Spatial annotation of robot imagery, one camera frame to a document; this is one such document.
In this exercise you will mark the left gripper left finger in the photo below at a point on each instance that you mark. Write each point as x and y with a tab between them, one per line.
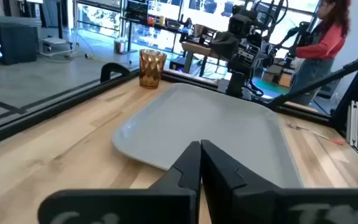
120	205

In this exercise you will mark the clear plastic container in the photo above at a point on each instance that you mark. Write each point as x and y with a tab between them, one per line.
120	46

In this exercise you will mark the dark computer tower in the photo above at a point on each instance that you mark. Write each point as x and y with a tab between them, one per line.
14	43

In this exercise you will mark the silver aluminium bracket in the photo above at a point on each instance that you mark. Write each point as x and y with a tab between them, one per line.
353	124

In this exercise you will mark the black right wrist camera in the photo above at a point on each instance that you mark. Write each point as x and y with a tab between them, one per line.
240	25

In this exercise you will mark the black aluminium table frame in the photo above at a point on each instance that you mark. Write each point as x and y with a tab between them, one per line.
73	99

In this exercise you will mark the person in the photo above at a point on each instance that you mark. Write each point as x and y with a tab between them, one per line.
325	46

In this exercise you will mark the white flat box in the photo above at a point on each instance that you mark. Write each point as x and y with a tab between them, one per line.
53	40

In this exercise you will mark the other station black robot arm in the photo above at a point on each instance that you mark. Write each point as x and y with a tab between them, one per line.
297	34

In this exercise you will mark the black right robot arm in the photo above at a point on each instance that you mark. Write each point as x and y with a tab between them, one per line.
238	82

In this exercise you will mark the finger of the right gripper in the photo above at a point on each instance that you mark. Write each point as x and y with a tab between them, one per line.
232	46
221	46

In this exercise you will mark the grey plastic tray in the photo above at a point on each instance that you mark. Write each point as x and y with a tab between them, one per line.
204	118

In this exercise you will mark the cardboard box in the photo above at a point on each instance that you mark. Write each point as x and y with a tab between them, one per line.
278	77

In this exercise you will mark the wooden side table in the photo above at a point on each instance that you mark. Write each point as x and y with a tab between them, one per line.
197	49

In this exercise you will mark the amber faceted cup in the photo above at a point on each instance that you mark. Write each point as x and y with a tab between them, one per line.
151	70

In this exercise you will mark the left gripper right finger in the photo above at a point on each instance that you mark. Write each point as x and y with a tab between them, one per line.
259	205

